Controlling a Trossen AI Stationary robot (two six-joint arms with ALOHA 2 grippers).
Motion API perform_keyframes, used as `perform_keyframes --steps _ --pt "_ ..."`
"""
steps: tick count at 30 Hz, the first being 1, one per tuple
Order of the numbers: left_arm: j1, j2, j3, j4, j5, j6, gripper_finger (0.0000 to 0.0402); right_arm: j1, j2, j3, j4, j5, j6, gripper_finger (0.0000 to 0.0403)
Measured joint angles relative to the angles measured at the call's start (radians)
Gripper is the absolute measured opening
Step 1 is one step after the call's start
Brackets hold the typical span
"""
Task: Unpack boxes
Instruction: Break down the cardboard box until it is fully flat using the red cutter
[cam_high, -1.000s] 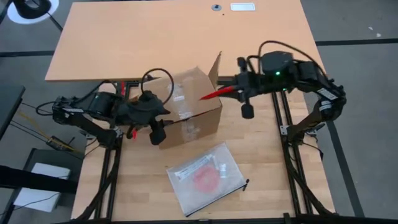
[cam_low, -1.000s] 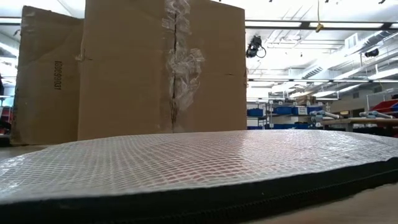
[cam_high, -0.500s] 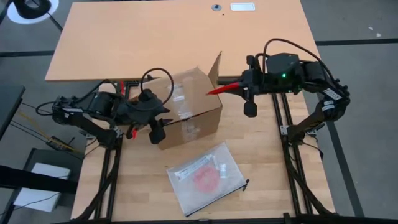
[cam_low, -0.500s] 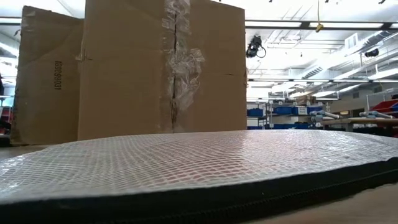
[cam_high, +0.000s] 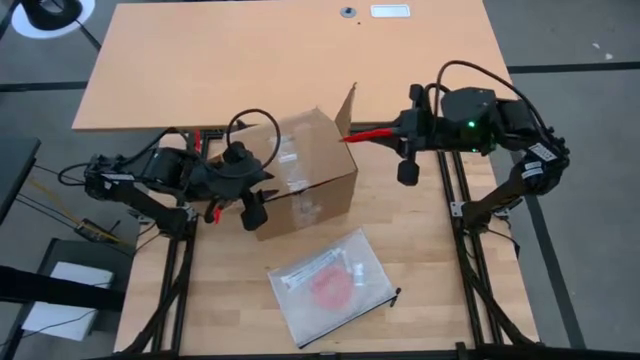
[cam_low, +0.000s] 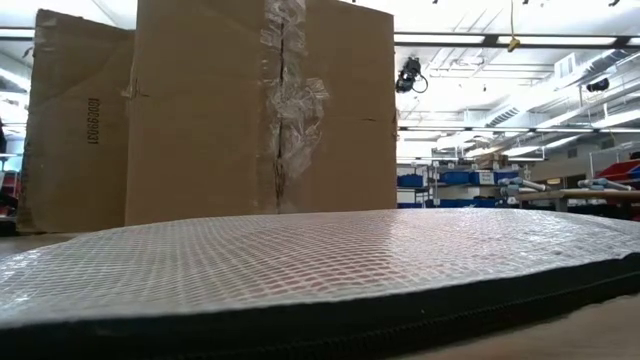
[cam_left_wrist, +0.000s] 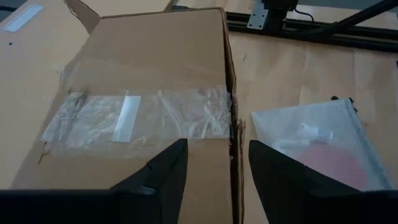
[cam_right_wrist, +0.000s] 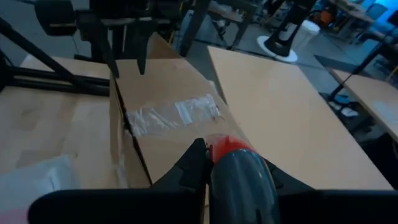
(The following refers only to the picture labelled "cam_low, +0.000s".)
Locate white mesh zip pouch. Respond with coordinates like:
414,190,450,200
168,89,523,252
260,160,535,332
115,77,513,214
0,207,640,360

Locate small brown cardboard box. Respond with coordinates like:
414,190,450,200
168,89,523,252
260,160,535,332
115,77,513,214
474,152,511,171

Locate background wooden table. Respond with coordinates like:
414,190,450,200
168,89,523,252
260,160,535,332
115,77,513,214
514,188,640,215

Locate red storage bins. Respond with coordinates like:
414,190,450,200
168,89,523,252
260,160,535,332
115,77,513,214
593,158,640,182

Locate red crate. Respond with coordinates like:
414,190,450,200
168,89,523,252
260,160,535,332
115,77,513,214
0,169,24,201

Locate black overhead camera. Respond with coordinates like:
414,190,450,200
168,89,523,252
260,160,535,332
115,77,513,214
393,56,429,95

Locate yellow hanging cord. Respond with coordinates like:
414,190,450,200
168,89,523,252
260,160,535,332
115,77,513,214
507,0,522,54

